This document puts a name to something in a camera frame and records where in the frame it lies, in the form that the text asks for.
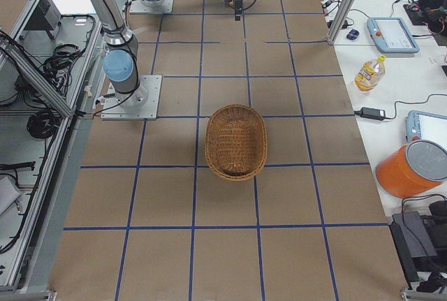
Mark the black coiled cable bundle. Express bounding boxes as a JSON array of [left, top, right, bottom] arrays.
[[27, 108, 61, 140]]

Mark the black laptop stand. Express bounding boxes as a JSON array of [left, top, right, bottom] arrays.
[[389, 212, 437, 287]]

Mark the blue teach pendant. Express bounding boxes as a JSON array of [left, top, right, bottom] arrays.
[[367, 17, 420, 54], [406, 110, 446, 148]]

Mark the grey control box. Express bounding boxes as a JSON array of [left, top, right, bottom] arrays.
[[24, 0, 61, 40]]

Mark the aluminium frame rail left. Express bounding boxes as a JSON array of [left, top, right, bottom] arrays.
[[1, 31, 74, 117]]

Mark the yellow drink bottle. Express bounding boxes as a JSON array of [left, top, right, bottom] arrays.
[[354, 55, 386, 92]]

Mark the blue computer mouse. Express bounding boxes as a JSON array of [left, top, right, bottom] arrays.
[[346, 29, 360, 41]]

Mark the blue teach pendant near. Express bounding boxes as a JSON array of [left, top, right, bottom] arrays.
[[406, 110, 446, 148]]

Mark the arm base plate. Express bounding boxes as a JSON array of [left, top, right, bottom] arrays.
[[100, 75, 162, 120], [130, 0, 174, 15]]

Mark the blue teach pendant far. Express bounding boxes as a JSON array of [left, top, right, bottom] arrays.
[[367, 17, 420, 54]]

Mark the aluminium frame post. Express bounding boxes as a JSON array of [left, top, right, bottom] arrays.
[[327, 0, 355, 45]]

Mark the oval woven wicker basket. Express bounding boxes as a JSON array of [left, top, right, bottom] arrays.
[[205, 104, 268, 182]]

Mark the black power adapter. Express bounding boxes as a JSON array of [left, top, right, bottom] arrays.
[[354, 107, 386, 121]]

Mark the orange bucket with grey lid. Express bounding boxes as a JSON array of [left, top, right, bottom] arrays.
[[375, 140, 446, 198]]

